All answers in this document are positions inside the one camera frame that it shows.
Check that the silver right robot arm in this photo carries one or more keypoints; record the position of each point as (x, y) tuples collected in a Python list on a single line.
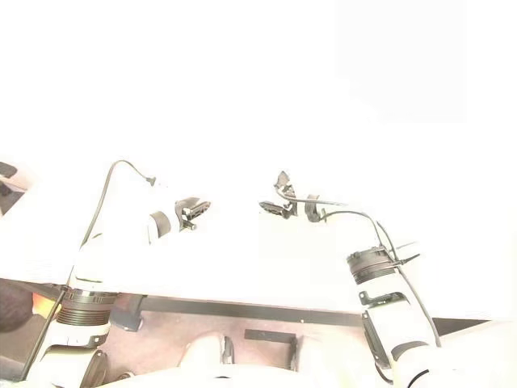
[(398, 319)]

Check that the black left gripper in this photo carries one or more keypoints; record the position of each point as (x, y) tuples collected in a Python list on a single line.
[(182, 210)]

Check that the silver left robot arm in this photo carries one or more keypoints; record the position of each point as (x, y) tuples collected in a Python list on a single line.
[(82, 307)]

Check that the dark table edge rail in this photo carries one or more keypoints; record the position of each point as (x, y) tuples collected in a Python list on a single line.
[(258, 310)]

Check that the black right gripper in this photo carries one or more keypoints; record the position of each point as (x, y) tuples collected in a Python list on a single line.
[(291, 206)]

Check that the black table clamp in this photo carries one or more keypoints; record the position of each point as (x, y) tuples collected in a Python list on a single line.
[(127, 315)]

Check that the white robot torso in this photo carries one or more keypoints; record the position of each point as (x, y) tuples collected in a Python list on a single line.
[(258, 376)]

